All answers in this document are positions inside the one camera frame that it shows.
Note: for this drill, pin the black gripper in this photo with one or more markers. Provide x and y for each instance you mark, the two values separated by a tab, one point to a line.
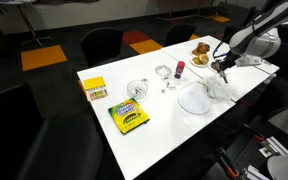
231	60

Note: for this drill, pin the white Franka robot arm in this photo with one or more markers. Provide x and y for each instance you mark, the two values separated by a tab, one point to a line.
260	36

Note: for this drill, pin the white plate under buns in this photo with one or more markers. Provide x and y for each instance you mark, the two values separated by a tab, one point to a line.
199	64

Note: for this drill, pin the white plate under brown bread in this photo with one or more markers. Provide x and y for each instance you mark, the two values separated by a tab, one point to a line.
192	53

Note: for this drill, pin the yellow marker pack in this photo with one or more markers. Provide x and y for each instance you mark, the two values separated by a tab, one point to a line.
95	87

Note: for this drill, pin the crumpled white cloth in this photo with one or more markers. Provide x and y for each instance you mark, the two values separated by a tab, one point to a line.
215	87

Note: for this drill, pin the light tan bread buns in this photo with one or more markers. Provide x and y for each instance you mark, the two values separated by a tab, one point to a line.
200	60

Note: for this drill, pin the pink bottle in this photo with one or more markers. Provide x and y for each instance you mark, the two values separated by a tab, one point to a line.
179	69

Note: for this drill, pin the small wrapper packet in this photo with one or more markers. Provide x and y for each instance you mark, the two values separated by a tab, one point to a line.
164	89
172	87
165	79

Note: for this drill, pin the small clear glass dish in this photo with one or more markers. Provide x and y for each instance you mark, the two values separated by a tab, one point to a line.
163	70

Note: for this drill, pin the clear glass cup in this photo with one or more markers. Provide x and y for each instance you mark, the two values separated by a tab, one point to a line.
137	89

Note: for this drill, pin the yellow green crayon box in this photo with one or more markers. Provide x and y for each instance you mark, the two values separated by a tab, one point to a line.
128	115

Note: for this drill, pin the large black office chair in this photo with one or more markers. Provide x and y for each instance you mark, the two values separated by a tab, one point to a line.
34	136

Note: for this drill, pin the small white side table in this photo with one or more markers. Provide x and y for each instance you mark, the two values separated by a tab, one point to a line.
24	16

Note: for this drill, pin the silver aluminium rail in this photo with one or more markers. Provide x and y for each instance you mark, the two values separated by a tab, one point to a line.
274	148

